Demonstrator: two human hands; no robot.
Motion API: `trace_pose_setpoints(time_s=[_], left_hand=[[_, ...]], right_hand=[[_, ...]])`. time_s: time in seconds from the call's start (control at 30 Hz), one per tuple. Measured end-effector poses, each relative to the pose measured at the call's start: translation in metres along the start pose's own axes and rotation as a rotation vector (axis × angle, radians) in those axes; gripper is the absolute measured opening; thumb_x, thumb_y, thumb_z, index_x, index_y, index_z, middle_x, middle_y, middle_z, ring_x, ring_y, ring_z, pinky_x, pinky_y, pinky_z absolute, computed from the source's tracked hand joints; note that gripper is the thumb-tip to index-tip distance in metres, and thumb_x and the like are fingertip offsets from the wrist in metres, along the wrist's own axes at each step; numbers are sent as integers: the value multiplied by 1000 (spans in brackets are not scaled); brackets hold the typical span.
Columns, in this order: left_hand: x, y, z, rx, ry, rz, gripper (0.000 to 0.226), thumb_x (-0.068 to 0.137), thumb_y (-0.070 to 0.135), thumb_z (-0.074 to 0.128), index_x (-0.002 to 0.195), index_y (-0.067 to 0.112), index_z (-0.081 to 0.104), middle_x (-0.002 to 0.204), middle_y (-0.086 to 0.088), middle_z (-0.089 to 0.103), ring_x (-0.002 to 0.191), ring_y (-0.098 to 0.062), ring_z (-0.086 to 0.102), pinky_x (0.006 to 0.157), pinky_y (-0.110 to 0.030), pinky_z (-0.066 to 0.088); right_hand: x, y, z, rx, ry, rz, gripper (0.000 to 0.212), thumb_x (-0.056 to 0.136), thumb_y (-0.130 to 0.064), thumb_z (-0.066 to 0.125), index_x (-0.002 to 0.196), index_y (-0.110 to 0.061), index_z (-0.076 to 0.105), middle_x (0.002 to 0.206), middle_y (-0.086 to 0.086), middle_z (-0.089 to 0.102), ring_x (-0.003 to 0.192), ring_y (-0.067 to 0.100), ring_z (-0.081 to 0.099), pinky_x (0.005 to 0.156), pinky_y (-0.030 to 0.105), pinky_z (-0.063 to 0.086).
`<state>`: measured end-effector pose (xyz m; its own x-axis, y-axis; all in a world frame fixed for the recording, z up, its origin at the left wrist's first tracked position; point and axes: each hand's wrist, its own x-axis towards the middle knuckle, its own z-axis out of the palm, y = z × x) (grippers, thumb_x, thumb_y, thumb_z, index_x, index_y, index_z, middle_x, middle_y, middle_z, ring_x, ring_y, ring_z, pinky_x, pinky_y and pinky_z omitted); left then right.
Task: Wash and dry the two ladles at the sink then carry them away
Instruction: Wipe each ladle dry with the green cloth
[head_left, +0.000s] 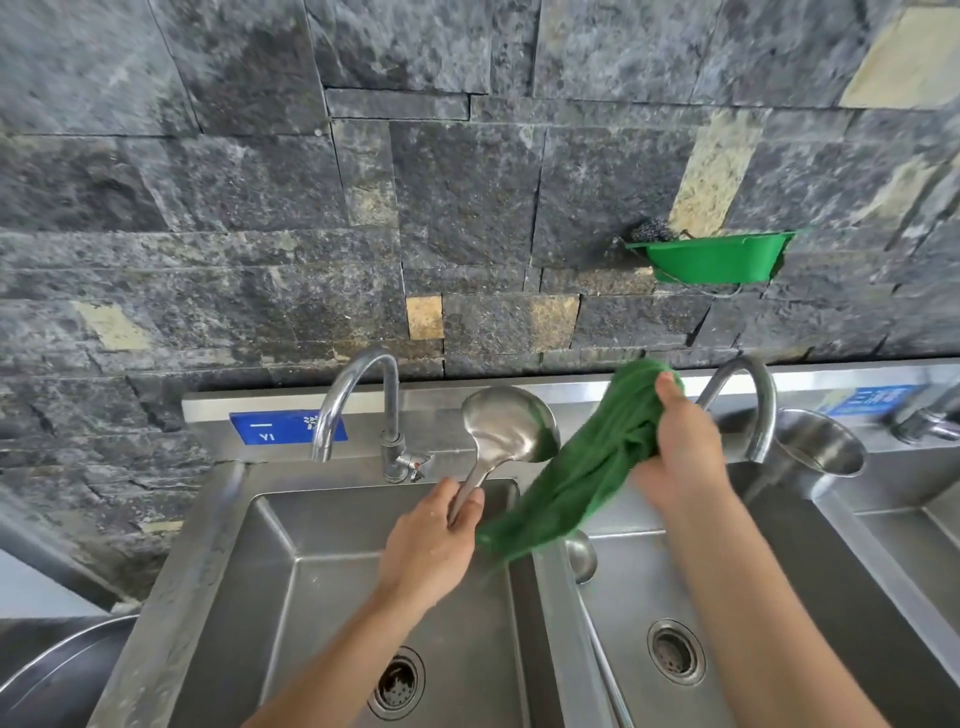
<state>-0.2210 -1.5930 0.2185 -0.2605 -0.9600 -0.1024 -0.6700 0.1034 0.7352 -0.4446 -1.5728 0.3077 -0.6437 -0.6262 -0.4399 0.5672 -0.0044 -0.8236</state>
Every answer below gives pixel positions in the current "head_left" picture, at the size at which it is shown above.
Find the stainless steel sink unit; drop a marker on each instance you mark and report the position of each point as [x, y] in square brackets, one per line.
[337, 525]

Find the bright green cloth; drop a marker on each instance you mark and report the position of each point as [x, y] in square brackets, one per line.
[592, 457]

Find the chrome gooseneck faucet red dot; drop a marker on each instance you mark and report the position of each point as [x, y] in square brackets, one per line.
[391, 420]

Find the steel sink drain strainer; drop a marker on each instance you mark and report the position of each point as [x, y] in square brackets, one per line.
[676, 651]
[397, 682]

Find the person's right hand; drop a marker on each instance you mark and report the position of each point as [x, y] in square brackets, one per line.
[686, 465]

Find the person's right forearm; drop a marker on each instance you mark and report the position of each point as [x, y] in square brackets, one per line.
[750, 615]

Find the large steel pot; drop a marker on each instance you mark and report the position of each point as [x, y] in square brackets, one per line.
[60, 690]

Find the green plastic object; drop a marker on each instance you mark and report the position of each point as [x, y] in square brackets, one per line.
[712, 259]

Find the blue sign with yellow picture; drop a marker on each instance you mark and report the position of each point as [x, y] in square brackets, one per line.
[877, 401]

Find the person's left hand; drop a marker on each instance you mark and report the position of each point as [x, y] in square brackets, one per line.
[427, 555]

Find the chrome faucet with filter tip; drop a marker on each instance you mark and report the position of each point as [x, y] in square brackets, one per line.
[919, 426]

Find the steel cylindrical cup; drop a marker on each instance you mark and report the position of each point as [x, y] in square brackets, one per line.
[817, 450]

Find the dark steel wool scourer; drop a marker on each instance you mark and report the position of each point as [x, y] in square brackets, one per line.
[656, 231]

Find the grey metal frame bar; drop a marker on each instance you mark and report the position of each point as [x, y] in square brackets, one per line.
[45, 559]

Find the blue rectangular sign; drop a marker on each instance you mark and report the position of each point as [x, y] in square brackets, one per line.
[262, 427]

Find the plain chrome gooseneck faucet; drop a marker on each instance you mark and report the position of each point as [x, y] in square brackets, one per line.
[765, 405]

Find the person's left forearm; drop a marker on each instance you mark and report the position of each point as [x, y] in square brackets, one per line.
[337, 667]

